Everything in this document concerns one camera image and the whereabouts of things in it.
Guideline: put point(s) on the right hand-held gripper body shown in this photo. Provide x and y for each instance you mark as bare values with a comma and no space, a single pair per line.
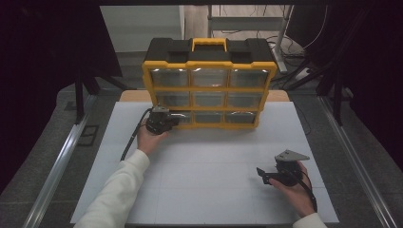
289,172

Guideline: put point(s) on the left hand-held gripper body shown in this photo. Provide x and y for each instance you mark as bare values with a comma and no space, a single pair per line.
160,123

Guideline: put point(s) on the transparent storage drawer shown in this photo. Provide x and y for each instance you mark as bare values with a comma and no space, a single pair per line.
187,119

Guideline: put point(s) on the yellow black drawer organizer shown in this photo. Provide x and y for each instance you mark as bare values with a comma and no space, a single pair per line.
177,50

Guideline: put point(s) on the person's left hand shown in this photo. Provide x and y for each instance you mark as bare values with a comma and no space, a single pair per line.
149,142

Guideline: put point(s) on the person's right hand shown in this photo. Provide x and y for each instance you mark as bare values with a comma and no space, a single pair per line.
299,198

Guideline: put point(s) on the grid of clear plastic bins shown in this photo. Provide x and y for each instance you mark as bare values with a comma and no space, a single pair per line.
209,77

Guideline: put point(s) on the black floor socket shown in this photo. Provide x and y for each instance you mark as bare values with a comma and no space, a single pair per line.
88,135

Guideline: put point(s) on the white table mat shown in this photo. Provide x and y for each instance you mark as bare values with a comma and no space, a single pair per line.
196,196

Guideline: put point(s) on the black metal stand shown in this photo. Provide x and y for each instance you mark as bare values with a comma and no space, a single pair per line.
79,101
337,101

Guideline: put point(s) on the white power strip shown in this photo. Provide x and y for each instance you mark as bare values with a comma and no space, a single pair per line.
303,73

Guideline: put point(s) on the dark curtain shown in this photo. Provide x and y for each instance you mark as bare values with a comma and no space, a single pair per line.
374,79
38,79

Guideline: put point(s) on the aluminium frame rail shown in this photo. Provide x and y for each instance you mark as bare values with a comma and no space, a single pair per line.
355,164
60,167

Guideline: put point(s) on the grey metal desk frame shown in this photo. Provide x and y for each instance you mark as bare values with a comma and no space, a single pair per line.
247,22

